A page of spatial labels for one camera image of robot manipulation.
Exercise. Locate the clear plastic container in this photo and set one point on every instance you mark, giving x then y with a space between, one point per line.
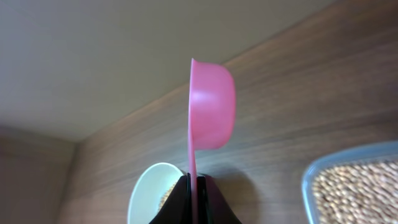
383 151

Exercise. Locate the pile of soybeans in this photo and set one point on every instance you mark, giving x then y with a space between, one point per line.
358 193

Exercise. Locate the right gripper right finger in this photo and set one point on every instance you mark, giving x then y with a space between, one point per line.
212 206

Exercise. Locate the white bowl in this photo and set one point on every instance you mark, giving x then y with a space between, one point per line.
148 191

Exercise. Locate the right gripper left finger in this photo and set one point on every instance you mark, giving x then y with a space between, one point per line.
177 209

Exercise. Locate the pink plastic measuring scoop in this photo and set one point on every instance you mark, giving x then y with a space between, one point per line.
211 115

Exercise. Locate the soybeans in white bowl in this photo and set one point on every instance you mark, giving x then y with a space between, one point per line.
166 196

